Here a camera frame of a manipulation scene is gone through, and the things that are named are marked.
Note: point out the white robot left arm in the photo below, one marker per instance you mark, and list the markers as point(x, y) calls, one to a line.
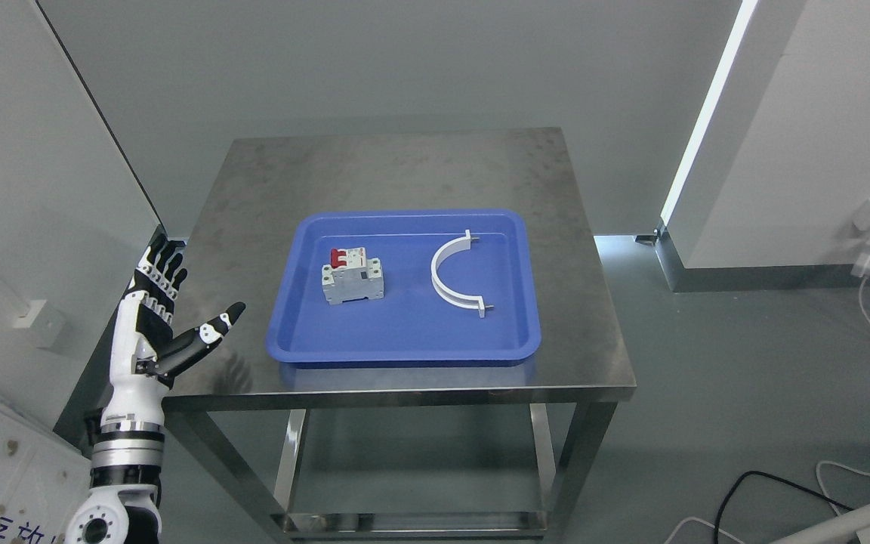
point(124, 489)

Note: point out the white circuit breaker red switches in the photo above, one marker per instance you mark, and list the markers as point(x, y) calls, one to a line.
point(351, 275)

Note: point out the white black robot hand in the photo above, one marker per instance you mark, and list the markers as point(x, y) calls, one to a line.
point(146, 355)

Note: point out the white curved plastic bracket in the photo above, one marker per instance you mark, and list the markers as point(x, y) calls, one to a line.
point(443, 279)

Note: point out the blue plastic tray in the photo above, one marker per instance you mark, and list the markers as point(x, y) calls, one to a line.
point(410, 326)

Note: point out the white wall box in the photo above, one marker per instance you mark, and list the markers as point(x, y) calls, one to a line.
point(42, 324)

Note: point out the white sign with blue text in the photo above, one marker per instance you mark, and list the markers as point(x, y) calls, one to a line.
point(42, 482)

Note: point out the stainless steel table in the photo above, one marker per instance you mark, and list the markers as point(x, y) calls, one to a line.
point(242, 413)

